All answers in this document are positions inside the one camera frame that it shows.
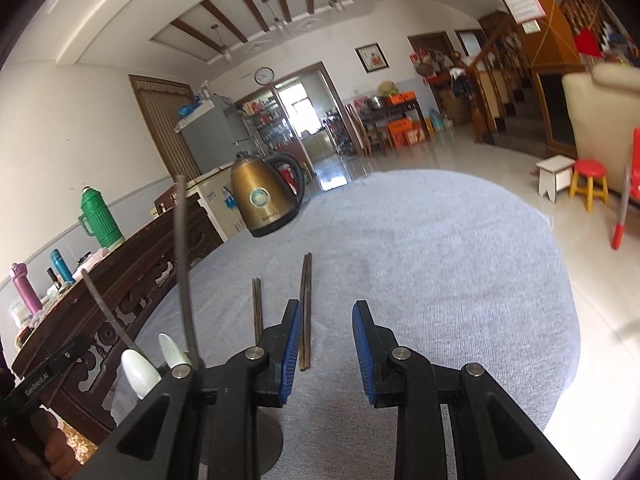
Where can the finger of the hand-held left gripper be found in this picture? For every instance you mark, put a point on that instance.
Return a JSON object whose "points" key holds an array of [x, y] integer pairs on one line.
{"points": [[70, 349]]}

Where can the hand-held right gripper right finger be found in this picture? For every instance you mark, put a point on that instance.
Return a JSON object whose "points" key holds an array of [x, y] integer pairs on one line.
{"points": [[362, 355]]}

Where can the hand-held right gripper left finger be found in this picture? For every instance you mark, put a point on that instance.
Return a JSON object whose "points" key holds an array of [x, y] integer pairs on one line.
{"points": [[292, 355]]}

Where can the large white ceramic spoon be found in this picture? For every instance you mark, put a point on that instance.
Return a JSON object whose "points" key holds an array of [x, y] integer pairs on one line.
{"points": [[137, 372]]}

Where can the dark grey utensil holder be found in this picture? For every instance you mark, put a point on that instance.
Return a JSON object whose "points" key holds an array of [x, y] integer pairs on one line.
{"points": [[267, 440]]}

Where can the person's left hand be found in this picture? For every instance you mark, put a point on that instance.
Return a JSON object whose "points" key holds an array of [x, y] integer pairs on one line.
{"points": [[54, 442]]}

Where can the pink water bottle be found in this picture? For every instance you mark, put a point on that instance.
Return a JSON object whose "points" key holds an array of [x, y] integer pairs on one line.
{"points": [[27, 292]]}

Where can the dark glass bottle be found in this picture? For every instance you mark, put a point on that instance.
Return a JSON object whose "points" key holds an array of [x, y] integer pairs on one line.
{"points": [[54, 280]]}

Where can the golden patterned bag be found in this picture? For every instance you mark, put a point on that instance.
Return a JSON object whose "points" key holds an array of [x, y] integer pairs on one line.
{"points": [[77, 442]]}

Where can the teal water bottle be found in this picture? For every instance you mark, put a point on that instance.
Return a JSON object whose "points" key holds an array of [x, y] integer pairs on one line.
{"points": [[61, 265]]}

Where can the carved wooden sideboard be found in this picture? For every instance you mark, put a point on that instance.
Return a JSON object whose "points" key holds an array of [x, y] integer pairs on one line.
{"points": [[125, 270]]}

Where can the green thermos jug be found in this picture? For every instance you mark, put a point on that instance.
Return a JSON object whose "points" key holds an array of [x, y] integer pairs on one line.
{"points": [[102, 220]]}

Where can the bronze electric kettle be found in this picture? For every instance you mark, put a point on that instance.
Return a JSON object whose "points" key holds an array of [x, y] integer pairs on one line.
{"points": [[260, 210]]}

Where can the white chest freezer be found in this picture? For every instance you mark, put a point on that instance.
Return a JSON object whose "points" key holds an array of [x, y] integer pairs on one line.
{"points": [[220, 210]]}

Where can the wooden dining chair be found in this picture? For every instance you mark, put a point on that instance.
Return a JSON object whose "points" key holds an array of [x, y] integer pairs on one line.
{"points": [[165, 204], [360, 130]]}

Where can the orange carton box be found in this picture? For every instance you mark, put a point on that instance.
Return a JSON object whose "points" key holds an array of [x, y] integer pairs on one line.
{"points": [[399, 135]]}

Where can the orange printed box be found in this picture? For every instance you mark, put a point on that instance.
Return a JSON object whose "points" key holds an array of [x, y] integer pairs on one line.
{"points": [[417, 136]]}

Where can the kitchen shelf with bottles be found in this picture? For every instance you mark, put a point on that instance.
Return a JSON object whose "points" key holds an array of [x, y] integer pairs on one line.
{"points": [[265, 125]]}

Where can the grey refrigerator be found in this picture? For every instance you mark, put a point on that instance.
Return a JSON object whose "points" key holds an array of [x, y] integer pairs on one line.
{"points": [[215, 135]]}

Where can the clear water jug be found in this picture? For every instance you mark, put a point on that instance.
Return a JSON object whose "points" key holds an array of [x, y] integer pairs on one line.
{"points": [[437, 121]]}

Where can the brown door with curtain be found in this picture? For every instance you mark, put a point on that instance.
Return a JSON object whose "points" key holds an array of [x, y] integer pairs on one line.
{"points": [[160, 120]]}

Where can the dark wooden side table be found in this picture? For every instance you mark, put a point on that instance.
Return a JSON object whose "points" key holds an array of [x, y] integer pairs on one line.
{"points": [[400, 107]]}

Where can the metal basin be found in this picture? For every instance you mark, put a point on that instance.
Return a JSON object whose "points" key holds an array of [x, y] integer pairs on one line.
{"points": [[375, 102]]}

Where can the flat orange box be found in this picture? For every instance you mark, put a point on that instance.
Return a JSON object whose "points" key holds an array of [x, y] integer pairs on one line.
{"points": [[401, 98]]}

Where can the white wooden stool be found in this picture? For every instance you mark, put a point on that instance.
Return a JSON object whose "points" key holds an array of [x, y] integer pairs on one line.
{"points": [[554, 175]]}

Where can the woven basket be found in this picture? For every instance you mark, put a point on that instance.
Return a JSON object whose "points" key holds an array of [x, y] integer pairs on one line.
{"points": [[386, 88]]}

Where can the red plastic chair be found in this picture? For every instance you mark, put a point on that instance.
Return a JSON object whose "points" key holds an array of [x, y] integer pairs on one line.
{"points": [[619, 232]]}

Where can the red and yellow stool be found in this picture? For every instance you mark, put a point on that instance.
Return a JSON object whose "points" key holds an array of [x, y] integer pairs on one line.
{"points": [[590, 170]]}

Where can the wooden staircase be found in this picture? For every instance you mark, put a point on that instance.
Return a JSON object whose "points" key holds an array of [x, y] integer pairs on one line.
{"points": [[500, 85]]}

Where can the brown wooden door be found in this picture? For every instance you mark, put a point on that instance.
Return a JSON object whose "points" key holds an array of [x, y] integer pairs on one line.
{"points": [[430, 42]]}

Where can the cream sofa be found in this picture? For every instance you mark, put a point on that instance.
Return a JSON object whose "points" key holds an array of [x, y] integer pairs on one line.
{"points": [[600, 120]]}

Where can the round wall clock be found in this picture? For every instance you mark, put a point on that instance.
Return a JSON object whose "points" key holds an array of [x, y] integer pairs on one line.
{"points": [[264, 76]]}

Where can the framed wall picture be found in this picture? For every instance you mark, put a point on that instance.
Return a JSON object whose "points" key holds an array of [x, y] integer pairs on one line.
{"points": [[372, 58]]}

